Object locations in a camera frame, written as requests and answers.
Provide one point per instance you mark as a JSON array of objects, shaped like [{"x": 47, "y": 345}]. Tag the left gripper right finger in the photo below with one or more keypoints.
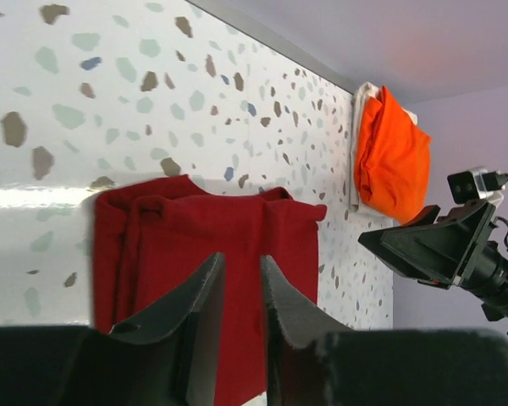
[{"x": 313, "y": 359}]

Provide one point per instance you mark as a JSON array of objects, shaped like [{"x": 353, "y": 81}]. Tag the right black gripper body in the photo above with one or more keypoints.
[{"x": 488, "y": 282}]

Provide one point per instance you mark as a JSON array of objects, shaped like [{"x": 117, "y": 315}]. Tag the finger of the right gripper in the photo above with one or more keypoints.
[
  {"x": 441, "y": 254},
  {"x": 428, "y": 215}
]

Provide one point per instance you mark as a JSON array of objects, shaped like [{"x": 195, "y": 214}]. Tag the dark red t shirt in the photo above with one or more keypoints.
[{"x": 150, "y": 237}]

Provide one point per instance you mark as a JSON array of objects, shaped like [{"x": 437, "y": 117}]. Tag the folded orange t shirt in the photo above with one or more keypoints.
[{"x": 389, "y": 160}]

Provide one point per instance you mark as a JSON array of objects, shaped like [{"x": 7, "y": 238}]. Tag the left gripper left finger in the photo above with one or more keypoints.
[{"x": 166, "y": 354}]

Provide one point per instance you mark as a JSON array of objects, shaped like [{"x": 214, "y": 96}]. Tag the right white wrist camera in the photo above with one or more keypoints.
[{"x": 478, "y": 184}]

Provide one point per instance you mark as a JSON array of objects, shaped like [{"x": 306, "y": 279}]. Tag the folded white t shirt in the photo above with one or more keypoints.
[{"x": 357, "y": 148}]

